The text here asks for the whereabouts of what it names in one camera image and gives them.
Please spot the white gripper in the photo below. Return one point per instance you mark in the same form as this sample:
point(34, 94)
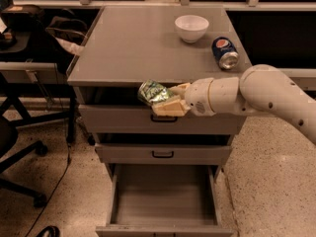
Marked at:
point(198, 96)

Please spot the crushed green soda can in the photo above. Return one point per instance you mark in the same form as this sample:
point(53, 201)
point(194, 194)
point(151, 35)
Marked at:
point(151, 92)

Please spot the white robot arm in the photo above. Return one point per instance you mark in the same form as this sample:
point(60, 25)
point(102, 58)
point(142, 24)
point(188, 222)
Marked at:
point(260, 89)

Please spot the grey top drawer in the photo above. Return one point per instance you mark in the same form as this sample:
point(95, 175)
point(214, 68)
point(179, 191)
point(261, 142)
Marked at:
point(139, 119)

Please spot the blue Pepsi can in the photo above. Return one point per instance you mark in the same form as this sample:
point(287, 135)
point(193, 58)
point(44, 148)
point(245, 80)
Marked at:
point(225, 53)

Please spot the grey drawer cabinet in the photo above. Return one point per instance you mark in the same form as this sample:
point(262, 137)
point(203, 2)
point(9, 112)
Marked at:
point(130, 45)

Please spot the grey middle drawer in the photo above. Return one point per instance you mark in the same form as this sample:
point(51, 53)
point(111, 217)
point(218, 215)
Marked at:
point(163, 154)

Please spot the grey open bottom drawer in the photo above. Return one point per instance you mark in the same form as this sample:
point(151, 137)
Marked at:
point(163, 201)

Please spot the white ceramic bowl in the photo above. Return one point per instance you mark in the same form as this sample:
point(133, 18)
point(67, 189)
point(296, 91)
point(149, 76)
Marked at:
point(191, 28)

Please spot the dark bag on desk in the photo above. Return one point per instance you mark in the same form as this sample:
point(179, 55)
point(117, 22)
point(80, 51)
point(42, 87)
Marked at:
point(69, 33)

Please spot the dark side desk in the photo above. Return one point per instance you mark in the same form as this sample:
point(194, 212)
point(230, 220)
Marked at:
point(34, 65)

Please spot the black office chair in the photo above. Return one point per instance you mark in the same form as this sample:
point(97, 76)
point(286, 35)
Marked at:
point(8, 138)

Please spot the black device on desk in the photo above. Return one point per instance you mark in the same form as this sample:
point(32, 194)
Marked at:
point(20, 22)

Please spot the black shoe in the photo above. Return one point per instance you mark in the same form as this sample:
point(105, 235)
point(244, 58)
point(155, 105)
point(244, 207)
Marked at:
point(49, 231)

